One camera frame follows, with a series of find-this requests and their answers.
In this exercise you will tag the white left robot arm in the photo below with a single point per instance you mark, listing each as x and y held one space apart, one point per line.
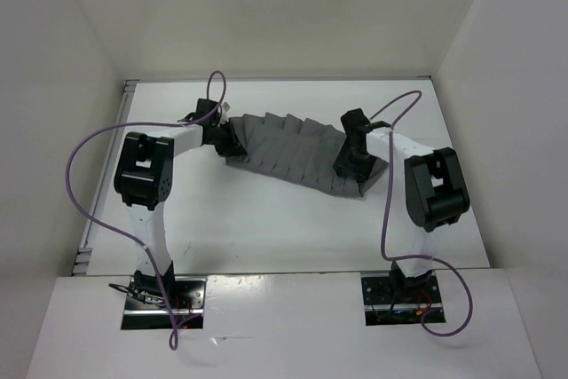
144 180

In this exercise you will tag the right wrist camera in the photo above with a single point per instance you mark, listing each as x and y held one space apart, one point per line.
355 122

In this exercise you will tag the grey pleated skirt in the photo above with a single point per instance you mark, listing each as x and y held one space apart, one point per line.
300 152

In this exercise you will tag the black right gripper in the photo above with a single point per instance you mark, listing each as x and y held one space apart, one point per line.
361 171

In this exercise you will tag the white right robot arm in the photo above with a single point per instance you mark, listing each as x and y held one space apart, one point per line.
426 192

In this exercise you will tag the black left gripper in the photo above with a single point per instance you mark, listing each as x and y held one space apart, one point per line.
232 147

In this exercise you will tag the aluminium table frame rail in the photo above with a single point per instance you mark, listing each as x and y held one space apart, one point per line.
84 251

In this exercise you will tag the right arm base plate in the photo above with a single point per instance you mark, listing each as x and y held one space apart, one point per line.
383 306

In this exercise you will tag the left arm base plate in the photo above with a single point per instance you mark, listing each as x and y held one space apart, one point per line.
147 311

